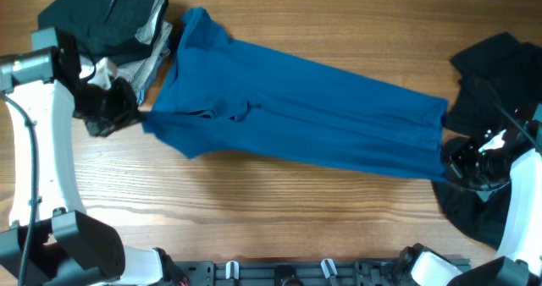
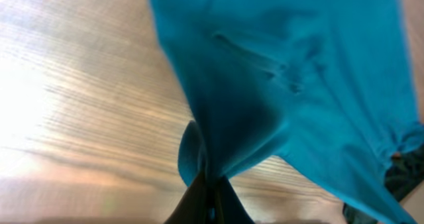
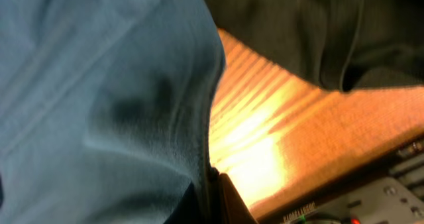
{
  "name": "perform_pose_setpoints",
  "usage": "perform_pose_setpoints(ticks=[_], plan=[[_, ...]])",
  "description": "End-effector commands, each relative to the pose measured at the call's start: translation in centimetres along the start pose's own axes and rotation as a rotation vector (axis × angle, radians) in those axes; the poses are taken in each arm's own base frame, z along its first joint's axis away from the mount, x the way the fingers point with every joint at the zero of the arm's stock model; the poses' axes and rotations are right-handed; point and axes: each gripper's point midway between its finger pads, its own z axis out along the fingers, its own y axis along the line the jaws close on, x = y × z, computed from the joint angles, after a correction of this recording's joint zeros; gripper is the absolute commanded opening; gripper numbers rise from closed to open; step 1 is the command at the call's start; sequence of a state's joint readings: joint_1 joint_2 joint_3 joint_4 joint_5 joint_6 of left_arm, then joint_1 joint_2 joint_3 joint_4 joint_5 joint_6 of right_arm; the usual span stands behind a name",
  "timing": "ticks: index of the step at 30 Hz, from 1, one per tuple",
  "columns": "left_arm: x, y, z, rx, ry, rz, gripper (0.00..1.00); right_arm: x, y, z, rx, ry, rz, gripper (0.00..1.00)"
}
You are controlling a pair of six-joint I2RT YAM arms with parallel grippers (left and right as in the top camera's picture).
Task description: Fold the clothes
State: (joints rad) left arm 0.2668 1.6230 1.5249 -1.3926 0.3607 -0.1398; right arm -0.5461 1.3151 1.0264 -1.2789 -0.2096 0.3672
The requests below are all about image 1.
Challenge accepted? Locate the dark green garment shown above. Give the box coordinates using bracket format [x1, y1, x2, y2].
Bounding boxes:
[432, 32, 541, 249]

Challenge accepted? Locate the blue polo shirt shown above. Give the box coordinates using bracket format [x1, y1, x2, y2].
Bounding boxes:
[143, 8, 448, 180]

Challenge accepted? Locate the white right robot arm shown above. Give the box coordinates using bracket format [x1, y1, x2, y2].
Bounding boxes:
[392, 105, 541, 285]

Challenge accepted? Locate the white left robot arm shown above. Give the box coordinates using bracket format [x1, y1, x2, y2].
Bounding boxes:
[1, 27, 182, 285]

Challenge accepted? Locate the light blue folded garment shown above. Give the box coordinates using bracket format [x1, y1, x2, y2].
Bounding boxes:
[135, 52, 169, 105]

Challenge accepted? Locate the black folded garment on stack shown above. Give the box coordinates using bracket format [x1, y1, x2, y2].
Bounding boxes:
[37, 0, 169, 65]

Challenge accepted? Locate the grey folded garment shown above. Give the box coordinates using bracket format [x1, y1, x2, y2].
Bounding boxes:
[105, 0, 173, 92]

